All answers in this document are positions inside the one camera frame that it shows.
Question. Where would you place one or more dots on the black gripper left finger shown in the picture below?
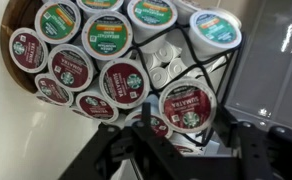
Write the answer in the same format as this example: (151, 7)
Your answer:
(104, 153)

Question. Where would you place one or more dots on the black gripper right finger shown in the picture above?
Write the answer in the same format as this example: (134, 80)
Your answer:
(258, 154)

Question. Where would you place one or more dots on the red lid coffee pod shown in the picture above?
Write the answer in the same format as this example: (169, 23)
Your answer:
(188, 105)

